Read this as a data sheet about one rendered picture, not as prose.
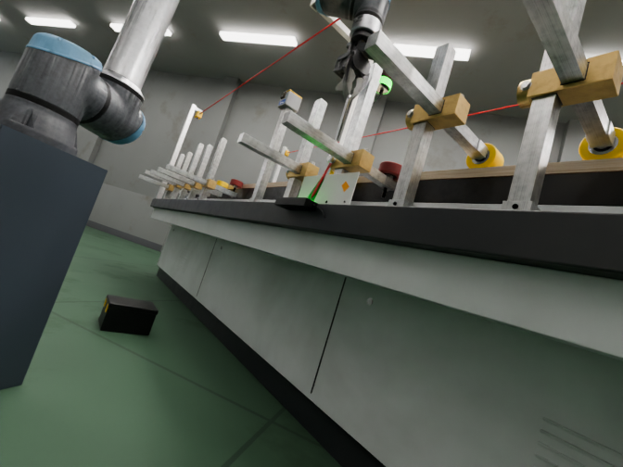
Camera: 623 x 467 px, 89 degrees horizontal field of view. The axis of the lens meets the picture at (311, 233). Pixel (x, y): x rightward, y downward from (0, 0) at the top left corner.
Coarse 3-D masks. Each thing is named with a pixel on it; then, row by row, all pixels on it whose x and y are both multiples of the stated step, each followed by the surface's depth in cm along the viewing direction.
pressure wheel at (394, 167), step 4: (380, 164) 101; (384, 164) 100; (388, 164) 99; (392, 164) 98; (396, 164) 98; (380, 168) 100; (384, 168) 99; (388, 168) 98; (392, 168) 98; (396, 168) 98; (400, 168) 99; (384, 172) 100; (388, 172) 99; (392, 172) 98; (396, 172) 98; (388, 176) 100; (392, 176) 101; (396, 176) 100; (396, 180) 103; (384, 188) 101; (384, 192) 101; (384, 196) 100
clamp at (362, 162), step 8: (352, 152) 90; (360, 152) 88; (368, 152) 88; (336, 160) 95; (352, 160) 89; (360, 160) 87; (368, 160) 89; (336, 168) 94; (344, 168) 92; (352, 168) 90; (360, 168) 88; (368, 168) 89
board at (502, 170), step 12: (480, 168) 83; (492, 168) 81; (504, 168) 78; (552, 168) 70; (564, 168) 68; (576, 168) 67; (588, 168) 65; (600, 168) 64; (612, 168) 62; (360, 180) 118; (420, 180) 97
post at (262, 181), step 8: (280, 120) 137; (280, 128) 136; (280, 136) 137; (272, 144) 136; (280, 144) 137; (264, 160) 137; (264, 168) 134; (272, 168) 136; (264, 176) 134; (256, 184) 136; (264, 184) 135; (256, 192) 133; (264, 192) 135; (248, 200) 135; (256, 200) 132
